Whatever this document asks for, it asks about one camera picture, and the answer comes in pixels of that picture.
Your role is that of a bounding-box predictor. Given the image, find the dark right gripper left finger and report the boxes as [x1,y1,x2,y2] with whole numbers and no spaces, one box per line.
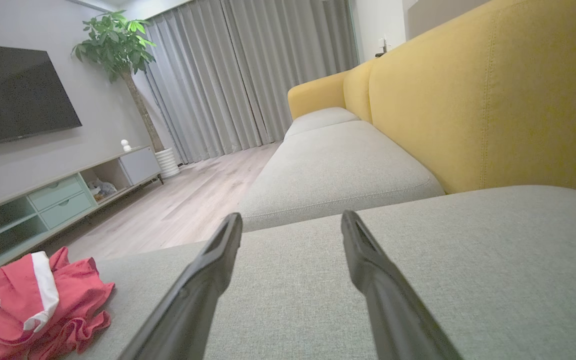
[118,212,244,360]

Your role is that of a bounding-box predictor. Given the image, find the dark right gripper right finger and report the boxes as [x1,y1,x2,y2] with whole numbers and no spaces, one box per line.
[340,210,464,360]

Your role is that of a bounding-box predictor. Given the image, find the red white jersey shirt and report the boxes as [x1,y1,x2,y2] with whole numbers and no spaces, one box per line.
[0,246,115,360]

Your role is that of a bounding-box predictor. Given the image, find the red white basketball shorts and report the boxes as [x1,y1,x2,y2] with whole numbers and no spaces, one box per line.
[0,251,61,346]

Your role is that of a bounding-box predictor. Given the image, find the white ribbed plant pot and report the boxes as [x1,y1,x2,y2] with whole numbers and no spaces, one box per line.
[154,147,181,180]

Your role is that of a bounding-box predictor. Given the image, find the grey plush toy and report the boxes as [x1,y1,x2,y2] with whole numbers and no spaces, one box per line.
[87,179,118,201]

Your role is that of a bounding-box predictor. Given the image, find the medium grey sofa seat cushion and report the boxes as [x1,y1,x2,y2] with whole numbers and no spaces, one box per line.
[238,120,445,232]

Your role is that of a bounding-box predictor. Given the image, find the mint and grey TV cabinet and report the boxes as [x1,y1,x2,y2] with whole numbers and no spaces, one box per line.
[0,146,164,278]

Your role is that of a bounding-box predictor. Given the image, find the small grey sofa seat cushion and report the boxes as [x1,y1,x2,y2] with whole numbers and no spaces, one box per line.
[284,107,361,141]

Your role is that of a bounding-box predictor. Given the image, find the grey pleated curtain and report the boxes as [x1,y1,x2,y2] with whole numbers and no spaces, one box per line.
[133,0,360,165]

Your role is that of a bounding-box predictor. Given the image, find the yellow and grey sofa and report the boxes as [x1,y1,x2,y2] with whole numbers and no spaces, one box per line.
[288,0,576,198]

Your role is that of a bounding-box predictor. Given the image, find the green leafy potted tree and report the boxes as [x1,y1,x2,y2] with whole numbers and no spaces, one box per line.
[71,11,166,153]

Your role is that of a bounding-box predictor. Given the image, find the black flat television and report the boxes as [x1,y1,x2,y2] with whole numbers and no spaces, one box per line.
[0,43,83,151]

